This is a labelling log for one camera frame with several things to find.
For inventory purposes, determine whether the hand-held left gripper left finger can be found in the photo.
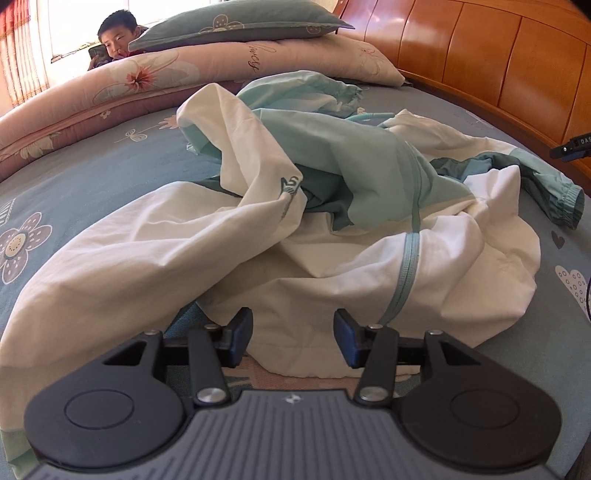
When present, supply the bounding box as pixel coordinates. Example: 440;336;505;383
99;308;254;407

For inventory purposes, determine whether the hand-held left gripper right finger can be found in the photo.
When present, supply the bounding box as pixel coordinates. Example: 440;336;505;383
333;308;485;407

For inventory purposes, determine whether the white and green hooded jacket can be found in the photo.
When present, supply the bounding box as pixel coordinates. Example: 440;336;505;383
0;70;585;476

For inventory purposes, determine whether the wooden bed headboard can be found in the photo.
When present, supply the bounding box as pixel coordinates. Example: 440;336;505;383
330;0;591;195

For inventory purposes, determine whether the pink floral quilt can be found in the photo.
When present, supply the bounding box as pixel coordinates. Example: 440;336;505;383
0;34;407;183

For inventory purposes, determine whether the teal floral pillow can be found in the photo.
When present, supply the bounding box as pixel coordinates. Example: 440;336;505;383
128;0;355;52

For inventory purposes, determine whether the bright window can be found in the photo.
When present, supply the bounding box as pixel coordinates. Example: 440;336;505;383
44;0;218;65

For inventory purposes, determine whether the red patterned curtain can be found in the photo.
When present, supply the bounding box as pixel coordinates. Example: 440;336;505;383
0;0;51;109

